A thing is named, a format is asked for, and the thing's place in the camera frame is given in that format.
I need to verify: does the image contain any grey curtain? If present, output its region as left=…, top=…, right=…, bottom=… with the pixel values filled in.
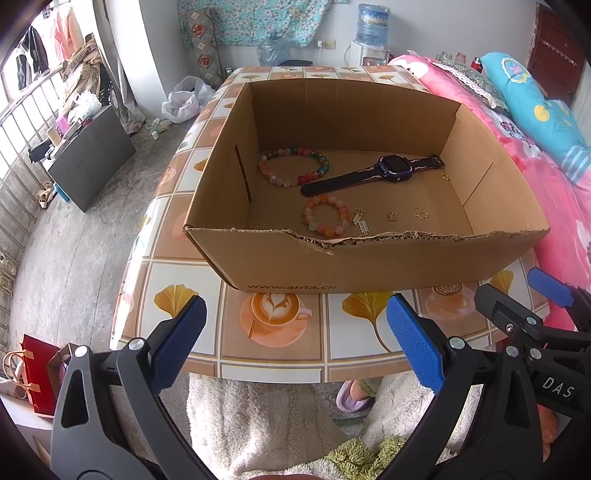
left=92, top=0, right=144, bottom=134

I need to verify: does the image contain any white plastic bag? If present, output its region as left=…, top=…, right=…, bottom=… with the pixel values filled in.
left=161, top=75, right=217, bottom=124

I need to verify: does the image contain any multicolour bead bracelet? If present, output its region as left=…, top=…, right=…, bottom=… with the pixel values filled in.
left=257, top=146, right=331, bottom=188

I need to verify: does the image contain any dark red door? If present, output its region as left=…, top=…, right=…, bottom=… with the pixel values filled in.
left=526, top=4, right=591, bottom=109

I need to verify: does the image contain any hanging black garment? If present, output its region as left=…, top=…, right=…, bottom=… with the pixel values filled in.
left=16, top=25, right=49, bottom=77

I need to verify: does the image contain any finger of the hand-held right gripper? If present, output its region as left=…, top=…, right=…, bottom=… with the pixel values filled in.
left=475, top=284, right=546, bottom=352
left=527, top=268, right=591, bottom=324

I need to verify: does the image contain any purple slipper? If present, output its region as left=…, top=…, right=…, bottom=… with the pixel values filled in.
left=335, top=379, right=377, bottom=411

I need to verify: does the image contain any purple face wristwatch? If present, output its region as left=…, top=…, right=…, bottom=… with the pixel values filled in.
left=300, top=154, right=446, bottom=197

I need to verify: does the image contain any red paper bag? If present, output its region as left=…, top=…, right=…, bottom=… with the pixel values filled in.
left=18, top=335, right=63, bottom=416

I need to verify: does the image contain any empty blue water jug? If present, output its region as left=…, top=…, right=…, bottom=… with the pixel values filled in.
left=257, top=32, right=293, bottom=68

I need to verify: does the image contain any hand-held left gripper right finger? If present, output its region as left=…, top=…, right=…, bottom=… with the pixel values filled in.
left=383, top=293, right=548, bottom=480

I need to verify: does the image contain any orange bead bracelet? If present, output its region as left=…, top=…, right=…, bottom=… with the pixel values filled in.
left=302, top=194, right=350, bottom=236

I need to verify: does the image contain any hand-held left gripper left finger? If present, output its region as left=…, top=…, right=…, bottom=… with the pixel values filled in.
left=50, top=295, right=218, bottom=480

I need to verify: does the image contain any teal floral cloth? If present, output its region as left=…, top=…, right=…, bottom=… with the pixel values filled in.
left=178, top=0, right=335, bottom=47

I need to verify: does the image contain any grey lace pillow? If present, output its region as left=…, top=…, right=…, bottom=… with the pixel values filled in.
left=431, top=58, right=511, bottom=112

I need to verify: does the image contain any water dispenser bottle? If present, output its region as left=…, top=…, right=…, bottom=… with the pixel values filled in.
left=358, top=4, right=390, bottom=49

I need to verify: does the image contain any hanging pink garment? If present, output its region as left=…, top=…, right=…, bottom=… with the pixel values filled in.
left=51, top=7, right=86, bottom=61

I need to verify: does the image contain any brown cardboard box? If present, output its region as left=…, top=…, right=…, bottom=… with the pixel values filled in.
left=183, top=79, right=551, bottom=295

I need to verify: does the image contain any black cabinet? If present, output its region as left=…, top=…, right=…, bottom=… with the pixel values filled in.
left=47, top=105, right=137, bottom=213

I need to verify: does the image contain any blue cartoon pillow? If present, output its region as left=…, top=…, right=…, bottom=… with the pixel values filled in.
left=479, top=52, right=591, bottom=185

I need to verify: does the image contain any white water dispenser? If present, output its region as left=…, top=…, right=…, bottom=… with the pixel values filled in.
left=346, top=41, right=391, bottom=68

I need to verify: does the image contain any red flower patterned cushion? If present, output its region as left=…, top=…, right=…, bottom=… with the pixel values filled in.
left=182, top=7, right=228, bottom=88

